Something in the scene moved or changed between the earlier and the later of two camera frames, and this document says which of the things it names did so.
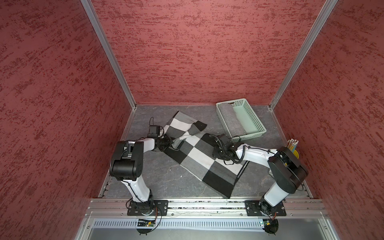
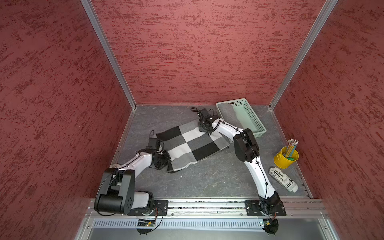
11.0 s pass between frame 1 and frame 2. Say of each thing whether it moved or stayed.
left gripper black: moved
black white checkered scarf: moved
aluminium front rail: stayed
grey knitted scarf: stayed
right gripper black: moved
